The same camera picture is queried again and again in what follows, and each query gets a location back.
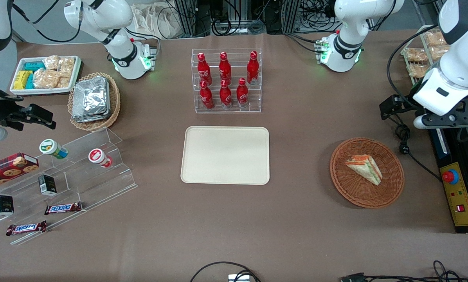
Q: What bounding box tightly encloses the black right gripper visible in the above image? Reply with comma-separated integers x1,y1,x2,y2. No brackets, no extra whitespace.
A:
0,89,57,132

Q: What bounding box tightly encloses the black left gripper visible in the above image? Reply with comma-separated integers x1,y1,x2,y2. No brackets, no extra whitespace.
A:
379,95,468,129

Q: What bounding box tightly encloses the triangular sandwich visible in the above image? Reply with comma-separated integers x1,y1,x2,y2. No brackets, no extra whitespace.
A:
344,155,383,186

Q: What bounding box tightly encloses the white rectangular snack tray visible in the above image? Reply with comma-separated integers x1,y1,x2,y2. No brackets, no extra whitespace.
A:
9,55,82,96

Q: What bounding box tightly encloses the oval light wicker basket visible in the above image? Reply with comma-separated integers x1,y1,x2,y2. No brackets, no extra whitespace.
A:
68,72,121,132

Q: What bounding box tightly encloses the round brown wicker basket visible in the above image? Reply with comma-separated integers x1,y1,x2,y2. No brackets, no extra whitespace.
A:
330,137,405,209

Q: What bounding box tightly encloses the beige plastic tray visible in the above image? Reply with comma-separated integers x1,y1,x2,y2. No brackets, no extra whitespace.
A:
180,126,270,185

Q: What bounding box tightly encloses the green lid yogurt cup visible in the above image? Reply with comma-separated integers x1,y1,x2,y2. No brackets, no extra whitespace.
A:
39,139,68,160

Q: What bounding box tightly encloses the yellow snack packet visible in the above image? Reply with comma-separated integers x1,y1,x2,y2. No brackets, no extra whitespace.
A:
13,70,33,90

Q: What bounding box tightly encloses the bagged fried snack packet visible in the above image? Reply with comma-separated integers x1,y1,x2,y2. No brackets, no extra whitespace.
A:
407,63,429,78
405,47,429,63
430,45,451,61
424,31,448,48

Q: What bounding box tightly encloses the black control box base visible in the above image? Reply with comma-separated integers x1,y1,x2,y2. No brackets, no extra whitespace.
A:
429,126,468,235

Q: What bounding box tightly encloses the red tartan cookie box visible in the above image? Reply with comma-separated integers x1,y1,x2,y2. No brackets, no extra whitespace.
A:
0,152,40,192

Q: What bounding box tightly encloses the small black carton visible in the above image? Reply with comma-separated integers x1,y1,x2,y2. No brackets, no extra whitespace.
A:
0,194,15,217
38,174,58,197

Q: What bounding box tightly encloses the red lid yogurt cup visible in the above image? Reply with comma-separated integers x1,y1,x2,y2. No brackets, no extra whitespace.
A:
88,148,113,169

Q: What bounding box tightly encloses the red emergency stop button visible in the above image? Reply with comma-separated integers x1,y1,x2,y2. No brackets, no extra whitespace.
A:
442,169,460,185

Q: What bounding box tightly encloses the clear acrylic stepped shelf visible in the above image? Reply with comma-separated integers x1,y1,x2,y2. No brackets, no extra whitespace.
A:
0,127,138,246

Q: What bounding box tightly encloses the snickers chocolate bar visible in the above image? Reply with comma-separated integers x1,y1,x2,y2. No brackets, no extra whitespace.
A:
44,201,83,216
5,221,48,237

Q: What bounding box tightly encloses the yellow emergency stop panel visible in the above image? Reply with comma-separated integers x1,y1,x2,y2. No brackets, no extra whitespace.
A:
439,161,468,228

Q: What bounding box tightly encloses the clear acrylic bottle rack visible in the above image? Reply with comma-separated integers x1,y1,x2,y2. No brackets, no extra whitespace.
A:
191,48,263,114

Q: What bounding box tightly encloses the red cola bottle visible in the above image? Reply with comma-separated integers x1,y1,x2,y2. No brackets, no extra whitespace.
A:
236,78,249,108
197,53,213,85
199,80,215,110
246,51,260,85
218,52,232,83
219,80,233,108

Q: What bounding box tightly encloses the crumpled clear plastic bag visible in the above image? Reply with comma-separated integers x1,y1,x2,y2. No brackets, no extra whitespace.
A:
131,2,188,40

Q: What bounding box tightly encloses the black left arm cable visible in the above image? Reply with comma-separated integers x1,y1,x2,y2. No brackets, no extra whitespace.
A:
386,24,443,182

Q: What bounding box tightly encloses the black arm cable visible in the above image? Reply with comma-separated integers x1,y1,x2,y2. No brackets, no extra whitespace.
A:
386,24,443,182
12,0,83,44

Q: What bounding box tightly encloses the white wire rack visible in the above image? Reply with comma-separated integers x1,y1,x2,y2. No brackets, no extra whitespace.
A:
400,24,454,86

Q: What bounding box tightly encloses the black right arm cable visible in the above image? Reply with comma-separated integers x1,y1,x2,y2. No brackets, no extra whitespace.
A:
12,0,83,44

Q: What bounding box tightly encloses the black tangled cable with plug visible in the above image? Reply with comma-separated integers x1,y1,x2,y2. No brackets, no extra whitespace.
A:
340,260,468,282

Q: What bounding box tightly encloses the pile of background cables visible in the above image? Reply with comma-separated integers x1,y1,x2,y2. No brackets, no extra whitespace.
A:
210,16,266,36

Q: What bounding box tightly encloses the aluminium frame post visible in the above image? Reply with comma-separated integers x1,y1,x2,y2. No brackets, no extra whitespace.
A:
173,0,204,38

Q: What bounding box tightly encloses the black looped table cable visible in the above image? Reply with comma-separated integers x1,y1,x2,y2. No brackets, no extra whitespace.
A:
189,261,263,282

